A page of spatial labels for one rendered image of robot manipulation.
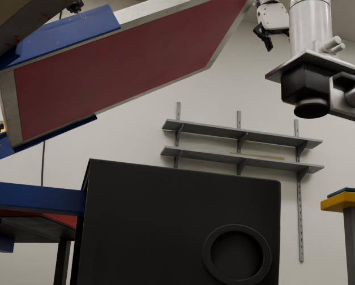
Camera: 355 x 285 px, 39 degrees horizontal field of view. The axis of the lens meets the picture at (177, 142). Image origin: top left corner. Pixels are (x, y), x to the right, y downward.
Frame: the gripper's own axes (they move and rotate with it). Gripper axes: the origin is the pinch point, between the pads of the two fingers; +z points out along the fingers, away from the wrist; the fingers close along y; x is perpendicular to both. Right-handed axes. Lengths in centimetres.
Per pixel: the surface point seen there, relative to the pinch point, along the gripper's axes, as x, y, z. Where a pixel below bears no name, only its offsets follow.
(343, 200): -18, -9, 56
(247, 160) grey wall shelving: 182, 63, -4
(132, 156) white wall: 200, -13, -26
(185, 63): 13.3, -29.6, -4.2
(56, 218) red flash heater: 95, -77, 25
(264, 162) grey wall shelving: 186, 78, -2
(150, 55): -4.4, -46.9, 0.5
